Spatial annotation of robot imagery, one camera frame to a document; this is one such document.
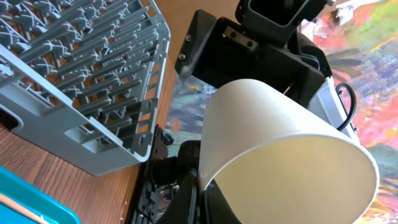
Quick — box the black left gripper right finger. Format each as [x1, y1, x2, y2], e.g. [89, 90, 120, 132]
[203, 183, 241, 224]

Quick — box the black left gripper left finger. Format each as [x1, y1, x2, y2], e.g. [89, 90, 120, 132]
[156, 172, 197, 224]

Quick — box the white paper cup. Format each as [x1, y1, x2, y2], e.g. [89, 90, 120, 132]
[199, 79, 379, 224]

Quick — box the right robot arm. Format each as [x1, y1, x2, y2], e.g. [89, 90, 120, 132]
[175, 1, 378, 223]

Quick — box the grey dishwasher rack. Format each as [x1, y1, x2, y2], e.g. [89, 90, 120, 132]
[1, 0, 170, 176]

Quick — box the teal serving tray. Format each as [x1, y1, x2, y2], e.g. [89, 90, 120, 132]
[1, 167, 80, 224]

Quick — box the wooden chopstick right side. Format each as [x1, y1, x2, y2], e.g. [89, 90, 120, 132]
[1, 194, 50, 224]

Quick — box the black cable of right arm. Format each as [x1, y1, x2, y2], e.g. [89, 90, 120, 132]
[335, 82, 358, 132]

